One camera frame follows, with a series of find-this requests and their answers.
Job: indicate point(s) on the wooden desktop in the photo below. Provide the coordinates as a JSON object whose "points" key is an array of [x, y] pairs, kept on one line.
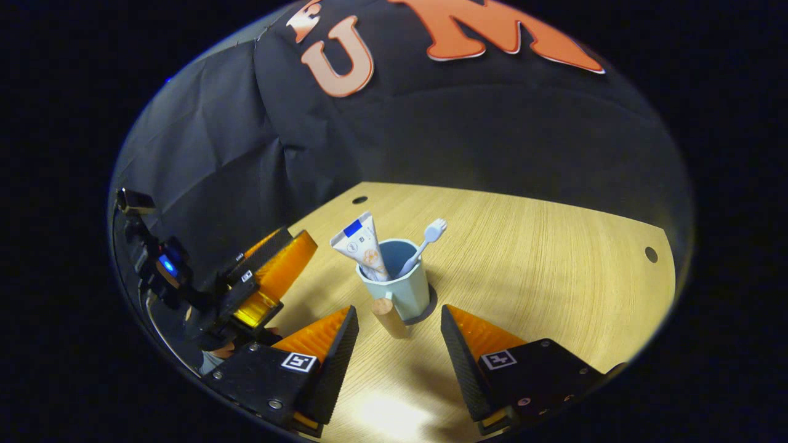
{"points": [[542, 283]]}

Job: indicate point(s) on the black backdrop cloth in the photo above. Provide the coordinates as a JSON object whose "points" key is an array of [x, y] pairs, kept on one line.
{"points": [[431, 123]]}

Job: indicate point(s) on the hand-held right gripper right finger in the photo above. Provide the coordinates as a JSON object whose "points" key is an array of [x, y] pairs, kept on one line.
{"points": [[462, 369]]}

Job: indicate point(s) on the white toothpaste tube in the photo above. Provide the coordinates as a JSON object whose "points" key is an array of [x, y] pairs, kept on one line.
{"points": [[363, 246]]}

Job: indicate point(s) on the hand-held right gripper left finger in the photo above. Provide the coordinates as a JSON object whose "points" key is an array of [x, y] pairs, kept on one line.
{"points": [[335, 363]]}

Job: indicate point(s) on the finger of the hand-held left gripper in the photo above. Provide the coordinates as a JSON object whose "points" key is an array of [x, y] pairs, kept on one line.
{"points": [[258, 252], [283, 271]]}

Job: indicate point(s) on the white toothbrush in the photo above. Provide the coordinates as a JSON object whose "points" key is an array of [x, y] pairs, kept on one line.
{"points": [[431, 234]]}

